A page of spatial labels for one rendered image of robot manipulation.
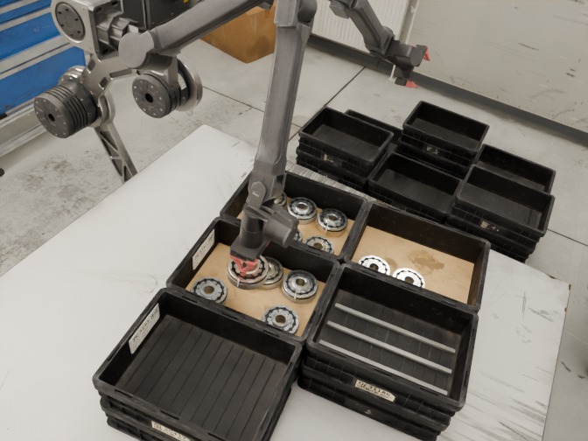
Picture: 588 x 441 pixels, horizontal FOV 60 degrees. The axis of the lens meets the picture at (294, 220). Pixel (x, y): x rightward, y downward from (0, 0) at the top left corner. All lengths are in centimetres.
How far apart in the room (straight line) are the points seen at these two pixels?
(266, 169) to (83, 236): 92
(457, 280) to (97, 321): 110
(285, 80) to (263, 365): 72
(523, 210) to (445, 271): 102
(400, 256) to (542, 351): 53
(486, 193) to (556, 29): 175
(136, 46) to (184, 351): 75
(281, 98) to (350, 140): 165
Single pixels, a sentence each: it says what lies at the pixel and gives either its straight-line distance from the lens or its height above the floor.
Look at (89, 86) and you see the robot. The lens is 207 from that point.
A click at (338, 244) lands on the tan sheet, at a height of 83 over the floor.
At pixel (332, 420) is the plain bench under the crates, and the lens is 147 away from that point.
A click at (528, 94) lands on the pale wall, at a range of 429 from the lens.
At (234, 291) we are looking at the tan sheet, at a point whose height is 83.
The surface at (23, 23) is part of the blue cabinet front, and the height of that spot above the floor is 74.
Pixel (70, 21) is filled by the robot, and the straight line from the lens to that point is 139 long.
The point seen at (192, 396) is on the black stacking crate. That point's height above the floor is 83.
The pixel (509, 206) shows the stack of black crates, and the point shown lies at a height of 49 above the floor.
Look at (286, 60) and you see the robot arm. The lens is 107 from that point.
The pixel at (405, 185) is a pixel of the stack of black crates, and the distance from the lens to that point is 268.
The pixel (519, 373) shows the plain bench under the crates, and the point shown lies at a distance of 173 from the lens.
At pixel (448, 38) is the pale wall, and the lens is 425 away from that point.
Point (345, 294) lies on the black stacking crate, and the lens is 153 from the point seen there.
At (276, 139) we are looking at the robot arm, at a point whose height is 139.
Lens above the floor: 202
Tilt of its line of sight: 44 degrees down
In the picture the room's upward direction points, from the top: 9 degrees clockwise
